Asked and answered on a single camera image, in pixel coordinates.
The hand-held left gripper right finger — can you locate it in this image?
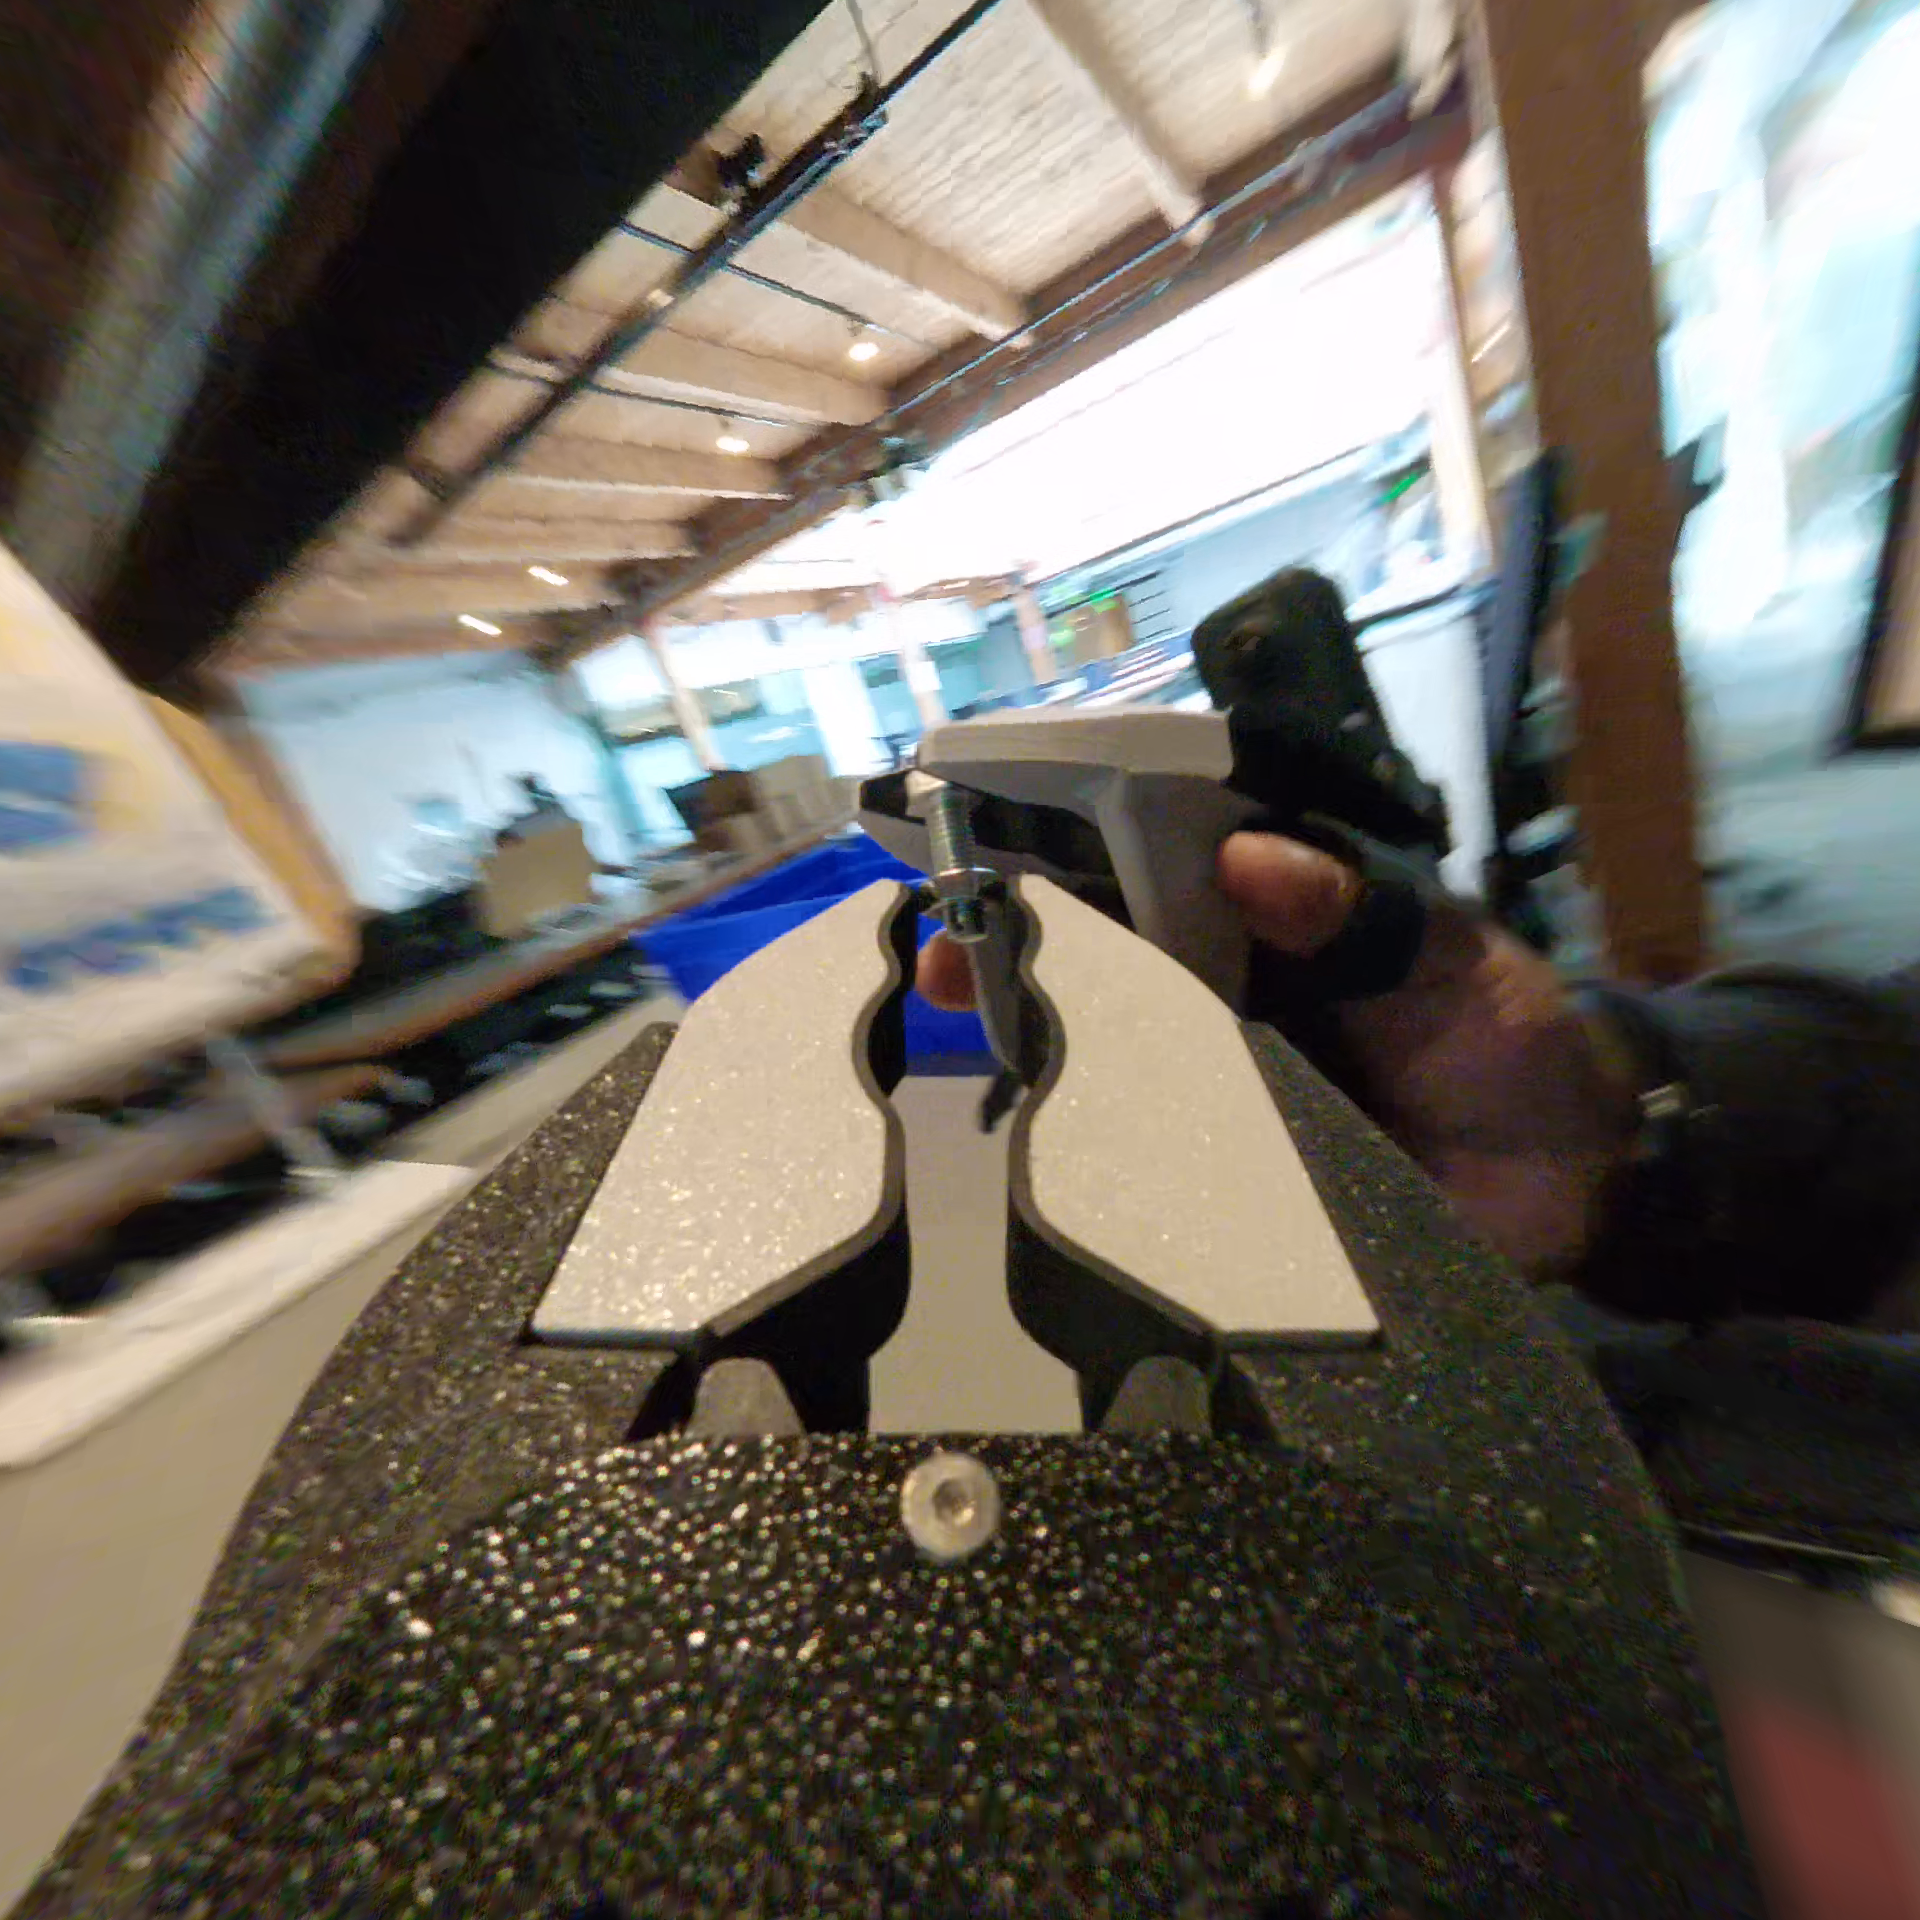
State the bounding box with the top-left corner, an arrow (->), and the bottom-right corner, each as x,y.
996,873 -> 1382,1388

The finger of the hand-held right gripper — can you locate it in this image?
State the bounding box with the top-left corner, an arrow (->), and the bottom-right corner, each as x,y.
854,709 -> 1262,1008

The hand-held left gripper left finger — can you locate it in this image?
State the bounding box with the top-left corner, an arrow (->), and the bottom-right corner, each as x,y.
535,880 -> 925,1388

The metal bolt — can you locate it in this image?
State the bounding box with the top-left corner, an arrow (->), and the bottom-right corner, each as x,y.
916,781 -> 1008,937

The person's right forearm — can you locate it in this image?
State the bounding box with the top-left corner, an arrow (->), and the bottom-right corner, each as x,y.
1574,961 -> 1920,1337

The person's right hand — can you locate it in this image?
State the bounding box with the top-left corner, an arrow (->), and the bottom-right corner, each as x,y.
916,826 -> 1652,1277

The black mesh office chair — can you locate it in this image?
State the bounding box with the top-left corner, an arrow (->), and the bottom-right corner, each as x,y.
1485,450 -> 1592,933

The large blue plastic bin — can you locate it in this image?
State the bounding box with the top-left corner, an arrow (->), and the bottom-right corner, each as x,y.
630,833 -> 1008,1076

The cardboard box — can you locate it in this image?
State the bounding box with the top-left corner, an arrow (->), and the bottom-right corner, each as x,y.
465,816 -> 600,937

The framed black white poster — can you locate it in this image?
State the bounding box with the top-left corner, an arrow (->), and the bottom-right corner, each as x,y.
1846,361 -> 1920,753

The white base document stand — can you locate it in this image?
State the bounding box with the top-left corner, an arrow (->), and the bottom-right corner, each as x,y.
0,542 -> 482,1473

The wooden support post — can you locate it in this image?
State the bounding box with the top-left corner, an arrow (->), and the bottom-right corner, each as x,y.
1471,0 -> 1711,992

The silver spiral air duct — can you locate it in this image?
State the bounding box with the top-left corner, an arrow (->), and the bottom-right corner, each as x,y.
0,0 -> 392,618

